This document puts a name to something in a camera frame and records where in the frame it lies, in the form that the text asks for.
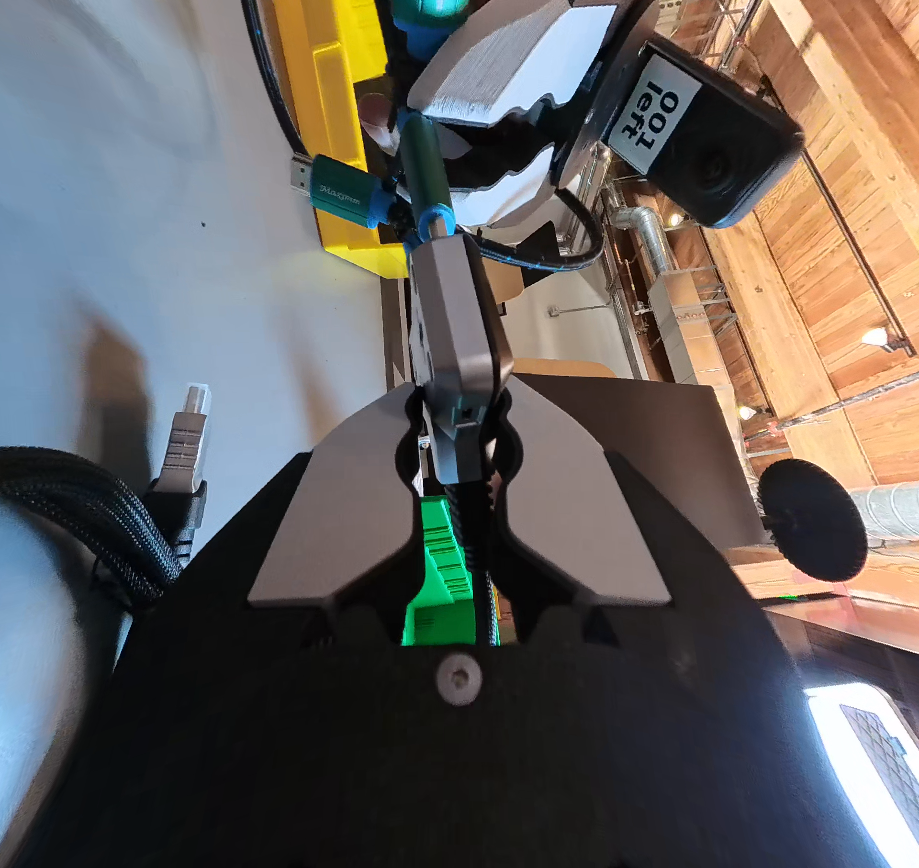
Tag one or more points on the person's left hand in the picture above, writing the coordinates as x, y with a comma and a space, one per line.
380, 121

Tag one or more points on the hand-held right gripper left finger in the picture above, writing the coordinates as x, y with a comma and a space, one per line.
344, 523

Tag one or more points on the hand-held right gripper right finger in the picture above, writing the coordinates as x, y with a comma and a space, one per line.
581, 523

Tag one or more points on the green plastic bin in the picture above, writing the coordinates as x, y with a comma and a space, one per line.
438, 581

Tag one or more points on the yellow plastic bin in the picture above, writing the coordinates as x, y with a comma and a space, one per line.
330, 57

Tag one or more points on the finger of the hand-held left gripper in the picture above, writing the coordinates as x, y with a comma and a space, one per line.
517, 57
510, 200

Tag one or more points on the wood-rimmed black board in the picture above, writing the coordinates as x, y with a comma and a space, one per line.
646, 452

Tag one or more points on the black fuzzy round object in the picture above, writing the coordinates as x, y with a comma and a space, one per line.
811, 523

